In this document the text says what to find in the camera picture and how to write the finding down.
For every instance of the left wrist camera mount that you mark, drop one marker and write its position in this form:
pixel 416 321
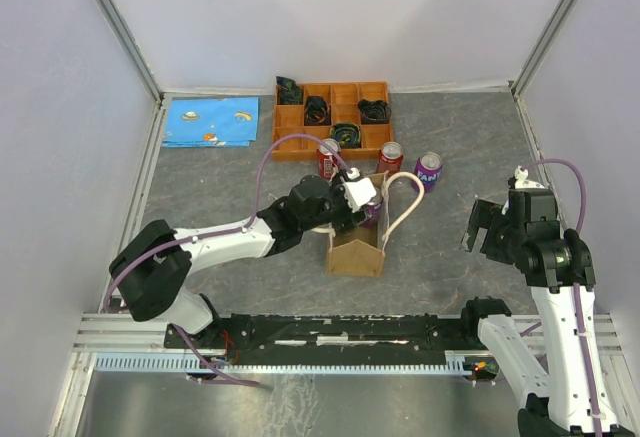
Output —
pixel 359 190

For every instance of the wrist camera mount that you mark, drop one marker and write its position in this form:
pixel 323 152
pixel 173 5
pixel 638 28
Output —
pixel 521 180
pixel 359 190

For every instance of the orange wooden divider tray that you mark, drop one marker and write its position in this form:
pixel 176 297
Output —
pixel 342 100

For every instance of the rolled black sock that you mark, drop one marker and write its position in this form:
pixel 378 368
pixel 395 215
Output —
pixel 374 112
pixel 316 111

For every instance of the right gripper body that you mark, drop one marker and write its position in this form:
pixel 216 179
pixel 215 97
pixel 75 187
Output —
pixel 499 241

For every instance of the canvas tote bag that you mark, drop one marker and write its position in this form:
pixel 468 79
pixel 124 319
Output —
pixel 361 252

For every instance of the red cola can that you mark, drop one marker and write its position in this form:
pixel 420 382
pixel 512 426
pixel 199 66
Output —
pixel 327 157
pixel 391 156

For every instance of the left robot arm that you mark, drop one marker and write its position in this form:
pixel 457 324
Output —
pixel 151 271

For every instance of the blue patterned folded cloth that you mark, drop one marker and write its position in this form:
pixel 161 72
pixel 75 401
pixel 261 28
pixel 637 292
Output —
pixel 211 122

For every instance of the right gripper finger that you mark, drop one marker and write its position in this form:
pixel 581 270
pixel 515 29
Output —
pixel 484 215
pixel 469 238

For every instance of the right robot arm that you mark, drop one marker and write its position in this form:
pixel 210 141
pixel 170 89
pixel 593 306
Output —
pixel 566 395

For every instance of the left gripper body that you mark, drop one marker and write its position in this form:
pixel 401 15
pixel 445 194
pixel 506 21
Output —
pixel 336 209

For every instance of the rolled black sock middle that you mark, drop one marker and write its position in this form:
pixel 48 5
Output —
pixel 316 111

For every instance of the purple fanta can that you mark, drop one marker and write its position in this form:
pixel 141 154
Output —
pixel 372 211
pixel 427 169

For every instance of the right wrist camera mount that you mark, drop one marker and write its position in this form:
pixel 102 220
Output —
pixel 521 180

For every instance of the rolled dark sock front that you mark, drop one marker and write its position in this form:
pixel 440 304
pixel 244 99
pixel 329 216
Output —
pixel 347 135

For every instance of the rolled black sock right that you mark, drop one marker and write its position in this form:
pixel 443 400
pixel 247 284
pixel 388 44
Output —
pixel 374 112

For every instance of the rolled dark sock back-left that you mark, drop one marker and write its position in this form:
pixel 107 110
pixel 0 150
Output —
pixel 288 91

